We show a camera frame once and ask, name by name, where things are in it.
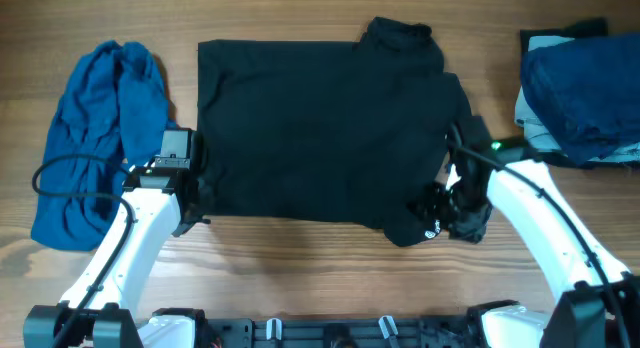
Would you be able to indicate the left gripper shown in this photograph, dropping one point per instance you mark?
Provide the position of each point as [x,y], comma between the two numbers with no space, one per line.
[190,222]

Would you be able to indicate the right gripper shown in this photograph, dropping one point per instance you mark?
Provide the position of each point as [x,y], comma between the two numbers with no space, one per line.
[438,190]

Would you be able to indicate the black polo shirt with logo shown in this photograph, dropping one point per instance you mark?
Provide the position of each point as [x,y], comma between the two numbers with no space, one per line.
[346,132]

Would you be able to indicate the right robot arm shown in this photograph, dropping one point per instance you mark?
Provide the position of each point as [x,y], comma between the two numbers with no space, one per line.
[596,296]

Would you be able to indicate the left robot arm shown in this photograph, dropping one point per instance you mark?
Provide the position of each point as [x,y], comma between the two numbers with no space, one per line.
[158,201]

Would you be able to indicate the blue crumpled shirt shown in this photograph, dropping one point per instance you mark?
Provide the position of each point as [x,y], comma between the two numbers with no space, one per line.
[112,115]

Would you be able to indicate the dark navy folded garment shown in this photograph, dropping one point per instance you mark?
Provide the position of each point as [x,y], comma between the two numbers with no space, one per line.
[586,93]

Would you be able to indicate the black folded garment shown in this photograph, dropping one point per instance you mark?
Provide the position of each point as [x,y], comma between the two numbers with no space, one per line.
[594,27]

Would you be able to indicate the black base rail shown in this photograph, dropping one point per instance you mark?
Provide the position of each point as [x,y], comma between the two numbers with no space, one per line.
[422,332]

